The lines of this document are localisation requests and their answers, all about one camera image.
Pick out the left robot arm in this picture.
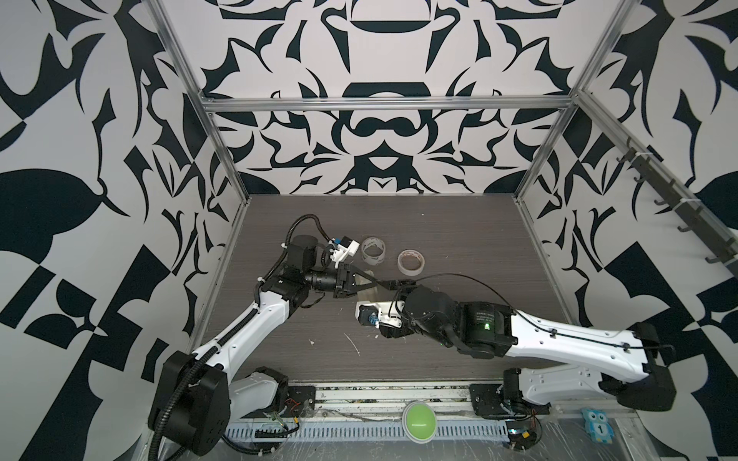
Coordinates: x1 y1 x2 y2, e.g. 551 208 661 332
147 235 401 460

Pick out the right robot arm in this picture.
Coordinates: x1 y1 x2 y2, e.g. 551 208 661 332
356 284 677 412

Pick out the clear tape roll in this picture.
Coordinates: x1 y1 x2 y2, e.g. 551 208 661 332
359 236 386 266

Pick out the beige masking tape roll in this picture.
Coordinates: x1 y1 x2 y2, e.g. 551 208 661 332
397 249 426 277

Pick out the green push button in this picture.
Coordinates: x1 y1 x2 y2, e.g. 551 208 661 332
402 401 438 444

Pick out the small electronics board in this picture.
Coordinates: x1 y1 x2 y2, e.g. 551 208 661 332
504 419 543 451

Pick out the blue owl number tag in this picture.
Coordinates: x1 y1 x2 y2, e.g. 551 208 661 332
580 408 614 445

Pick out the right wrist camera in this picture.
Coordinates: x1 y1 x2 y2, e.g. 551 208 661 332
355 302 404 328

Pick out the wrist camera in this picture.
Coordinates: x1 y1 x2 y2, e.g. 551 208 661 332
355 302 404 328
330 236 361 266

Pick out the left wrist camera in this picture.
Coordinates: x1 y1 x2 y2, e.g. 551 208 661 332
330 236 361 266

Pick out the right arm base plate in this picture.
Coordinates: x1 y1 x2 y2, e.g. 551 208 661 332
469 383 551 421

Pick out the white slotted cable duct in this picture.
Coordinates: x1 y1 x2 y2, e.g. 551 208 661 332
226 420 509 444

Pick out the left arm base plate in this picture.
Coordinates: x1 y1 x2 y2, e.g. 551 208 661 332
250 385 316 417

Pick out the black wall hook rail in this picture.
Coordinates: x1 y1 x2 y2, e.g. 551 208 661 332
618 138 737 279

